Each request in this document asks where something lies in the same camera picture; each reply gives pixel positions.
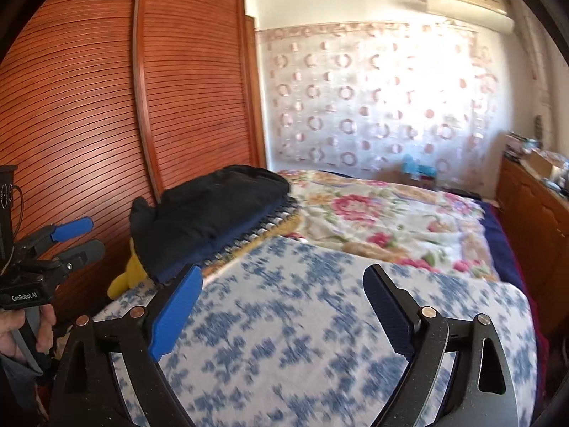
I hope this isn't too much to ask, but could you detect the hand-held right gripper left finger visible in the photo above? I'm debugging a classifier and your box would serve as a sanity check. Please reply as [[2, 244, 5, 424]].
[[52, 264, 204, 427]]

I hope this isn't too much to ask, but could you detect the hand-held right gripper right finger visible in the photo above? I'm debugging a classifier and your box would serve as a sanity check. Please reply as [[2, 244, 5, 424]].
[[363, 264, 521, 427]]

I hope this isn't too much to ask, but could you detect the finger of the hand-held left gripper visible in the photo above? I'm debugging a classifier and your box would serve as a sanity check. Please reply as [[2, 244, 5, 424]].
[[42, 217, 94, 244], [57, 239, 106, 273]]

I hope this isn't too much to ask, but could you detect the black printed t-shirt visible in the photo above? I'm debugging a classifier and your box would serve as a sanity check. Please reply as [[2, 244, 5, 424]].
[[130, 165, 292, 254]]

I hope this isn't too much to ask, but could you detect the person's left hand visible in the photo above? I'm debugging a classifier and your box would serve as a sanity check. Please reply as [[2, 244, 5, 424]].
[[0, 305, 58, 365]]

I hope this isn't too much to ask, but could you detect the pink floral quilt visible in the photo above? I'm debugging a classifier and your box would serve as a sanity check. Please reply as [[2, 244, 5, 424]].
[[278, 169, 501, 282]]

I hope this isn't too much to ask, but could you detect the blue floral white blanket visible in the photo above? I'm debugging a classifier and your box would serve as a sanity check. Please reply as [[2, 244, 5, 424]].
[[93, 236, 539, 427]]

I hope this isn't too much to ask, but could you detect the slatted wooden wardrobe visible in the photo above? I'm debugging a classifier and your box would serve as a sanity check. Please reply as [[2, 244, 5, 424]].
[[0, 0, 268, 321]]

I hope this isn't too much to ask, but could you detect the navy blue blanket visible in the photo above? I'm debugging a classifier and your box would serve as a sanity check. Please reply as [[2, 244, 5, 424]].
[[480, 200, 542, 336]]

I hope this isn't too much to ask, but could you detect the folded tan garment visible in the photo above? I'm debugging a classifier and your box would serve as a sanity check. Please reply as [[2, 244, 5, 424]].
[[267, 212, 304, 234]]

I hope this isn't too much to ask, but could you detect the long wooden cabinet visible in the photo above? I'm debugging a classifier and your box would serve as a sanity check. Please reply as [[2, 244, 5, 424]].
[[495, 155, 569, 341]]

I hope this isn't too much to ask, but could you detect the sheer circle-patterned curtain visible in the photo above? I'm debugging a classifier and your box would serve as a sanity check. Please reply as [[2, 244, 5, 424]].
[[258, 20, 501, 183]]

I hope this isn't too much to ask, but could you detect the cardboard box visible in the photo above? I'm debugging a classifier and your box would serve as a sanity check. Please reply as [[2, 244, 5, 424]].
[[525, 149, 557, 177]]

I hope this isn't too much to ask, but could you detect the beige swirl-patterned curtain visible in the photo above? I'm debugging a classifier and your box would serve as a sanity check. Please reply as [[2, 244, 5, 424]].
[[516, 4, 556, 116]]

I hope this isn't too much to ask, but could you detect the cream wall air conditioner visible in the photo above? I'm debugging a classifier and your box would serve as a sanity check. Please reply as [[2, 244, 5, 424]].
[[424, 0, 515, 34]]

